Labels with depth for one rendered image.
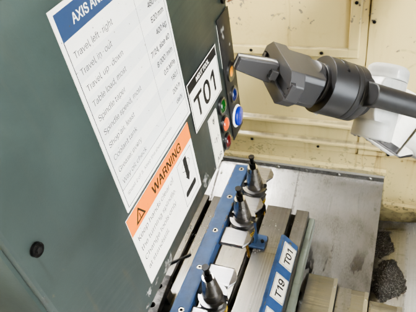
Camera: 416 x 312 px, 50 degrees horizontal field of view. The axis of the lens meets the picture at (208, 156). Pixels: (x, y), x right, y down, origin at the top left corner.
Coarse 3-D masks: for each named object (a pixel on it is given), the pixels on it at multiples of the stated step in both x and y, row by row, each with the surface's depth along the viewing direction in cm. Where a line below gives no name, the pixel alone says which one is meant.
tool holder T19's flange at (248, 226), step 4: (232, 212) 112; (252, 212) 111; (252, 216) 110; (232, 220) 110; (252, 220) 110; (232, 224) 109; (236, 224) 109; (240, 224) 108; (244, 224) 108; (248, 224) 108; (252, 224) 108; (240, 228) 108; (244, 228) 108; (248, 228) 109; (252, 228) 109
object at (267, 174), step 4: (260, 168) 123; (264, 168) 123; (268, 168) 123; (260, 172) 122; (264, 172) 122; (268, 172) 122; (272, 172) 122; (264, 176) 121; (268, 176) 120; (272, 176) 120; (268, 180) 120
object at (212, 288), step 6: (204, 282) 90; (210, 282) 90; (216, 282) 92; (204, 288) 92; (210, 288) 91; (216, 288) 92; (204, 294) 93; (210, 294) 92; (216, 294) 93; (222, 294) 95; (204, 300) 94; (210, 300) 93; (216, 300) 93
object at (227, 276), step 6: (210, 264) 102; (216, 264) 102; (210, 270) 101; (216, 270) 101; (222, 270) 101; (228, 270) 100; (234, 270) 100; (216, 276) 100; (222, 276) 99; (228, 276) 99; (234, 276) 99; (222, 282) 98; (228, 282) 98; (234, 282) 98
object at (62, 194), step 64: (0, 0) 26; (192, 0) 50; (0, 64) 27; (64, 64) 32; (192, 64) 52; (0, 128) 27; (64, 128) 33; (192, 128) 55; (0, 192) 28; (64, 192) 34; (0, 256) 29; (64, 256) 35; (128, 256) 44
